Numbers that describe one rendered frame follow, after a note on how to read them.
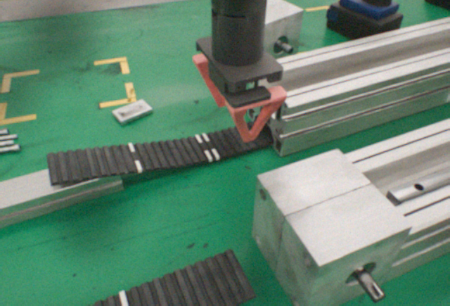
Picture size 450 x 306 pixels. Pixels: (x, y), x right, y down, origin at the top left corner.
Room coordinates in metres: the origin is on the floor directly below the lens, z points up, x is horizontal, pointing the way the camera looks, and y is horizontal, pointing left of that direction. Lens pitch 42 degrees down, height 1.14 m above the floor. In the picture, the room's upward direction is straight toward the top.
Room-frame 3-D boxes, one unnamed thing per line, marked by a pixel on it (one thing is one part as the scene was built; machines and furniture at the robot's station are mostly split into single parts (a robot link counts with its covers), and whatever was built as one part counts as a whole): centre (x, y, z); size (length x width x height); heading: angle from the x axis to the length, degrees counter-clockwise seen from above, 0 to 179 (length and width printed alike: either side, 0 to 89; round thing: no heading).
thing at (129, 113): (0.46, 0.13, 0.78); 0.05 x 0.03 x 0.01; 127
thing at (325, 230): (0.21, -0.10, 0.83); 0.12 x 0.09 x 0.10; 24
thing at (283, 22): (0.60, -0.07, 0.83); 0.11 x 0.10 x 0.10; 37
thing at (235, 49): (0.39, -0.02, 0.94); 0.10 x 0.07 x 0.07; 24
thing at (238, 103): (0.37, -0.03, 0.86); 0.07 x 0.07 x 0.09; 24
